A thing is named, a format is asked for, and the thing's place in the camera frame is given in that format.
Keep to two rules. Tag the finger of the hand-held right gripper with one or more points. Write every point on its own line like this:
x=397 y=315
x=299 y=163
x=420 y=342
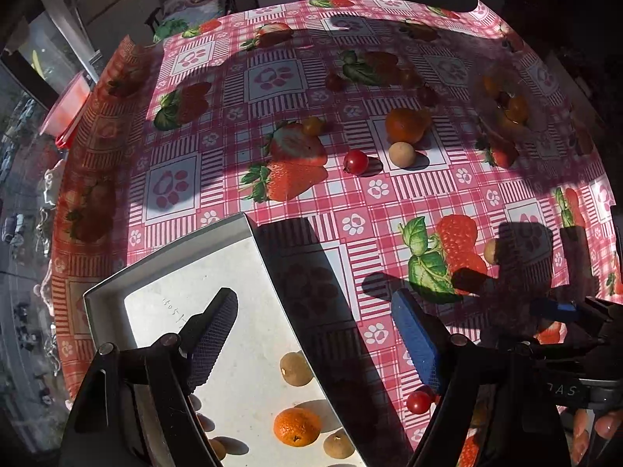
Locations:
x=555 y=310

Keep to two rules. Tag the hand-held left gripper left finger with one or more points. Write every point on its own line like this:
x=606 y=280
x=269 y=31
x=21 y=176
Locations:
x=214 y=335

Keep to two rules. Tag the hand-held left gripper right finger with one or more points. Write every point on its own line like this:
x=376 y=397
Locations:
x=418 y=345

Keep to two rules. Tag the white cardboard box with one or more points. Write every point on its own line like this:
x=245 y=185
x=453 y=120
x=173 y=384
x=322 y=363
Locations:
x=253 y=301

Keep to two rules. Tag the tan longan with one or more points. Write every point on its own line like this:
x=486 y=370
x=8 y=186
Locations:
x=490 y=251
x=401 y=154
x=216 y=448
x=339 y=445
x=296 y=368

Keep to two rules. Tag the orange mandarin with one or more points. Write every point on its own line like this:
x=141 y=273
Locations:
x=517 y=108
x=297 y=427
x=401 y=125

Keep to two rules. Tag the clear glass bowl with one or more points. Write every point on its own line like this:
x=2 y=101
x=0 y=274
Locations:
x=535 y=82

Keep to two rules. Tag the person's right hand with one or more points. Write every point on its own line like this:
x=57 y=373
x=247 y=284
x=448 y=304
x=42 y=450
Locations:
x=608 y=425

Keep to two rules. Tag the red checked fruit-print tablecloth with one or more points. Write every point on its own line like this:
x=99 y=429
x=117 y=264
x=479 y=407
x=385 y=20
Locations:
x=292 y=194

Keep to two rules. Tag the yellow round fruit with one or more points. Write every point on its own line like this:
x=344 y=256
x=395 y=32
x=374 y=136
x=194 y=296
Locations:
x=314 y=125

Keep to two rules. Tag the patterned chair cushion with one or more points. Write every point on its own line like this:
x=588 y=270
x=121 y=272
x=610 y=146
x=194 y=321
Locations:
x=194 y=2

